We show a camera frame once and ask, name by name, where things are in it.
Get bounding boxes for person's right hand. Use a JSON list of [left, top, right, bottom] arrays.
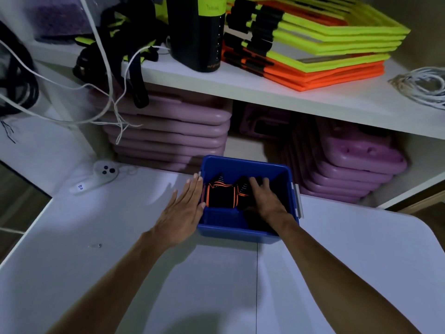
[[244, 177, 290, 228]]

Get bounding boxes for person's left hand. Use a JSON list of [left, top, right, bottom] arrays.
[[150, 173, 206, 249]]

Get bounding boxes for black orange striped strap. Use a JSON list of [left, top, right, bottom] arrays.
[[236, 175, 265, 206], [201, 174, 241, 209]]

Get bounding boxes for blue plastic bin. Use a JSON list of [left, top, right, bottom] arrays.
[[197, 155, 304, 244]]

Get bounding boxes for person's right forearm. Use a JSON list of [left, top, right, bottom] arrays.
[[275, 214, 423, 334]]

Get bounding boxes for person's left forearm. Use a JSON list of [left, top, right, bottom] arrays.
[[45, 230, 182, 334]]

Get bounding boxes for stack of flat purple pads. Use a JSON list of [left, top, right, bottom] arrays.
[[89, 83, 233, 173]]

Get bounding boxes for white power strip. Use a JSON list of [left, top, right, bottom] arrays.
[[68, 161, 121, 196]]

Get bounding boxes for stack of leaning purple pads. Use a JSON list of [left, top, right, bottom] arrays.
[[240, 104, 408, 204]]

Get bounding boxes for white shelf unit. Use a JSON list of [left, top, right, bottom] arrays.
[[0, 0, 445, 210]]

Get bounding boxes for stack of yellow orange frames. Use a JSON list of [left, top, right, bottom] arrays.
[[221, 0, 411, 92]]

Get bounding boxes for black cylinder with yellow label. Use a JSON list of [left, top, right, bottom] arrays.
[[166, 0, 226, 73]]

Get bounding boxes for purple item in plastic bag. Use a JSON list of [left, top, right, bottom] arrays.
[[26, 0, 93, 41]]

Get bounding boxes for thin white cable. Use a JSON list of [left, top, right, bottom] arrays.
[[0, 40, 171, 145]]

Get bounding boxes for thick white cable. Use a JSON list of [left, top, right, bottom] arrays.
[[0, 0, 115, 126]]

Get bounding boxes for black yellow harness straps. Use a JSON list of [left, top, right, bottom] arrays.
[[72, 0, 171, 109]]

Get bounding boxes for thin black wires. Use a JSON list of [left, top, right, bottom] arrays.
[[0, 118, 17, 144]]

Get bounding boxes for coil of black cable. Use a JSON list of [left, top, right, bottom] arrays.
[[0, 22, 40, 117]]

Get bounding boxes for coil of white cable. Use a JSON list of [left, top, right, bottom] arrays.
[[388, 67, 445, 110]]

